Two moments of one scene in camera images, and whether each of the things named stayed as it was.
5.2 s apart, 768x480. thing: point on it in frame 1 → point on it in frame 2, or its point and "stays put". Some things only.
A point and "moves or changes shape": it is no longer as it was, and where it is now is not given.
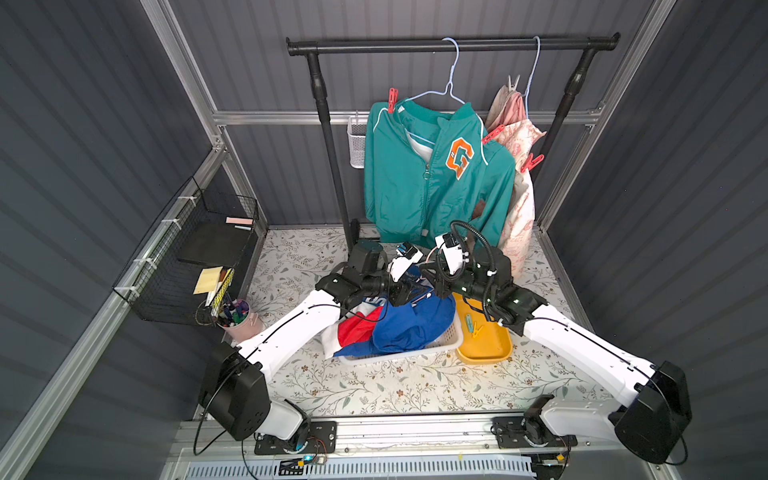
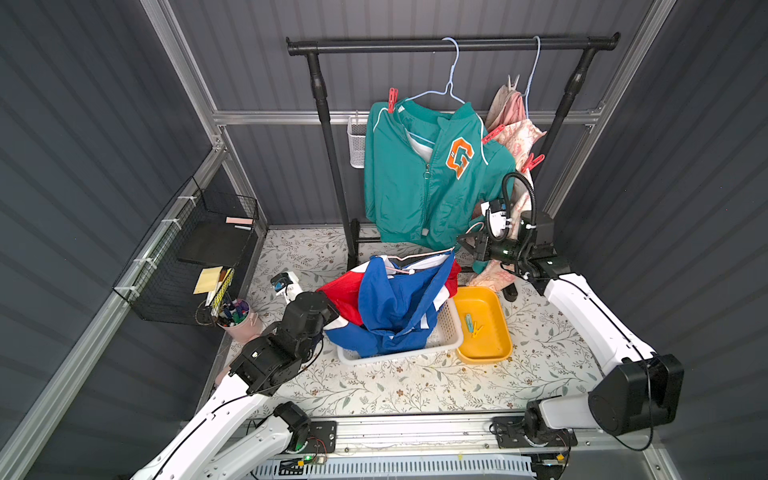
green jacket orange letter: x=431 y=172 stays put
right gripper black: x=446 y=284 → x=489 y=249
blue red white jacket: x=384 y=327 moves or changes shape
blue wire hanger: x=450 y=81 stays put
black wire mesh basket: x=187 y=244 stays put
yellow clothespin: x=476 y=331 stays put
